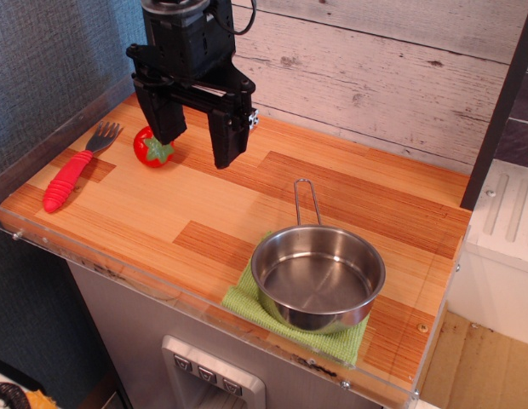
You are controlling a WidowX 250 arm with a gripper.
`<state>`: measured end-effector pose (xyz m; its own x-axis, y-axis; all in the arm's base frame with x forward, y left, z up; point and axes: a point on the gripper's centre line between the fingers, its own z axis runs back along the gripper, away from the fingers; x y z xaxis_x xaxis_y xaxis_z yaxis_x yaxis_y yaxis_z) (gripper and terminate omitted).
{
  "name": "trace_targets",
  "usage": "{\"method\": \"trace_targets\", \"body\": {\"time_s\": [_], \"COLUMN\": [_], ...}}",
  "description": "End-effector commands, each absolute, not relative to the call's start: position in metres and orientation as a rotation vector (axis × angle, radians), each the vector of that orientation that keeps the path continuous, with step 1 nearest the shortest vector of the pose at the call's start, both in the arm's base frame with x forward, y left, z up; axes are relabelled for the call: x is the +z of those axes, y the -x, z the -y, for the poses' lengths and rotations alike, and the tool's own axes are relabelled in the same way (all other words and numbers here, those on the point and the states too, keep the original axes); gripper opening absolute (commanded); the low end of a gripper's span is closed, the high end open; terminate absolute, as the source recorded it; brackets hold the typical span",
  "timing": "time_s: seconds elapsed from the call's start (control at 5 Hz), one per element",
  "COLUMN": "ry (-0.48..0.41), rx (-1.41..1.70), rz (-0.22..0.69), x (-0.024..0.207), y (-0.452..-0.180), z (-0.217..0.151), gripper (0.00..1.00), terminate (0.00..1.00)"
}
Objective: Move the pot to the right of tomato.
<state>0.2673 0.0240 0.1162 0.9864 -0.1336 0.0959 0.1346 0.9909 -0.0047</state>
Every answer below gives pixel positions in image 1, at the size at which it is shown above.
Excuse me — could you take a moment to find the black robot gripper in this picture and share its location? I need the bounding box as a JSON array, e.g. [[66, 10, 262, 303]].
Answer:
[[126, 1, 258, 170]]

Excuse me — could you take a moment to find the stainless steel pot with handle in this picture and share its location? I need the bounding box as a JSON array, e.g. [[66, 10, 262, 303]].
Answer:
[[250, 178, 387, 336]]

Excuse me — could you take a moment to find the red toy tomato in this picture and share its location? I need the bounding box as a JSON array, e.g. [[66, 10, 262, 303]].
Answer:
[[133, 126, 175, 168]]

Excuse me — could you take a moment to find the clear acrylic table guard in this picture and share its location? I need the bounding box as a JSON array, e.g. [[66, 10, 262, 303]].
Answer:
[[0, 78, 470, 408]]

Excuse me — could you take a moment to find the green microfiber cloth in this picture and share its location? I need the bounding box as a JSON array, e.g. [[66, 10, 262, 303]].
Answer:
[[221, 256, 370, 366]]

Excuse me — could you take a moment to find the silver toy fridge dispenser panel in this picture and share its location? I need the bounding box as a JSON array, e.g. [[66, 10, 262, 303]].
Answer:
[[162, 335, 267, 408]]

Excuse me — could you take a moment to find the black and yellow object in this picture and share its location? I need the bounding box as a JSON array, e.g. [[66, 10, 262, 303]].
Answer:
[[0, 382, 58, 409]]

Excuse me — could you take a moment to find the white ribbed plastic unit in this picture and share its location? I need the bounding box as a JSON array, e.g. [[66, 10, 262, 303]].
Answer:
[[463, 159, 528, 278]]

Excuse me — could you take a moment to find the fork with red handle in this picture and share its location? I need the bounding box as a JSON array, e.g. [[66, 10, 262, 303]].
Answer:
[[43, 123, 120, 213]]

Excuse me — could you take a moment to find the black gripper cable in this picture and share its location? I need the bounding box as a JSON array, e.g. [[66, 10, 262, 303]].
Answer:
[[206, 0, 258, 37]]

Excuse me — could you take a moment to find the dark vertical post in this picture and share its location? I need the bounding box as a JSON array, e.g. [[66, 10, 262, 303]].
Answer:
[[460, 13, 528, 210]]

